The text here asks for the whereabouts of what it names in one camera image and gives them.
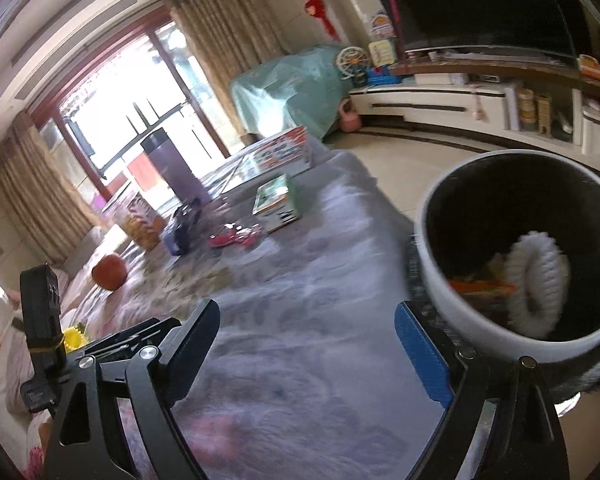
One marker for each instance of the pink kettlebell toy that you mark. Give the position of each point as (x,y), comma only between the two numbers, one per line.
(349,119)

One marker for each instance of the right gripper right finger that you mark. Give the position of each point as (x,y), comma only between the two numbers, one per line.
(430,354)

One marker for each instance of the red apple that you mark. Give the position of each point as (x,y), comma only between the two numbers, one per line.
(110,272)

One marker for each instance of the dark blue plastic bag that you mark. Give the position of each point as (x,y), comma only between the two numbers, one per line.
(179,231)

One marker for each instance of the teal covered furniture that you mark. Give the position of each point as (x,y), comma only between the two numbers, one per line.
(302,89)

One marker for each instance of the green white small carton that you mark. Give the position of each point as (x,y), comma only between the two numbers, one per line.
(275,204)

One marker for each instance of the ferris wheel toy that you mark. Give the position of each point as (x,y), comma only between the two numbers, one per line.
(351,61)

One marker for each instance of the beige window curtain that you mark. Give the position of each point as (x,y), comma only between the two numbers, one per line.
(227,38)

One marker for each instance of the pink plastic toy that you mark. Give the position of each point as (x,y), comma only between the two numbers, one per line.
(234,234)

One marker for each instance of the purple thermos bottle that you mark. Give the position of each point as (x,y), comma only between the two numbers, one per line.
(173,168)

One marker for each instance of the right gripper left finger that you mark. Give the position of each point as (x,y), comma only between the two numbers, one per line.
(187,349)

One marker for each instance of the white foam net roll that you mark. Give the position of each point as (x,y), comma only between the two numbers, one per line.
(540,273)

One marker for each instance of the white black-lined trash bin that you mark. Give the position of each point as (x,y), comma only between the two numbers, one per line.
(505,257)

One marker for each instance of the floral grey table cloth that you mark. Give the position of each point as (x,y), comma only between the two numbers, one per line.
(306,378)

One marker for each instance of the white TV cabinet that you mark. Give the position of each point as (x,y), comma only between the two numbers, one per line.
(490,109)

